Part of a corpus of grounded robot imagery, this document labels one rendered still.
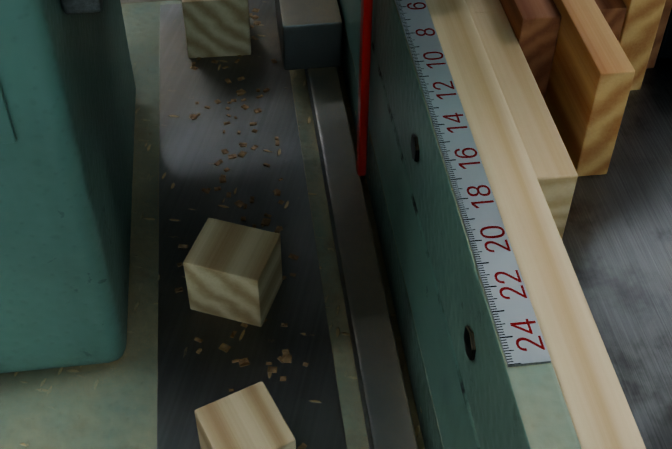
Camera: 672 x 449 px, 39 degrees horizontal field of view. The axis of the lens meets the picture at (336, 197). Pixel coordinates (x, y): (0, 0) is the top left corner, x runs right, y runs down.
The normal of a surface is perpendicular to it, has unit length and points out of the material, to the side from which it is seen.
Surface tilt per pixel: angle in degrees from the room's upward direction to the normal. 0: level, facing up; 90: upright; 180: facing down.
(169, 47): 0
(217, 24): 90
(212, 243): 0
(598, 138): 90
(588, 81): 90
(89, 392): 0
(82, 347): 90
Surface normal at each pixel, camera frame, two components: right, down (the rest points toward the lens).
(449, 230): -0.99, 0.08
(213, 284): -0.29, 0.67
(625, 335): 0.00, -0.71
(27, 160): 0.13, 0.69
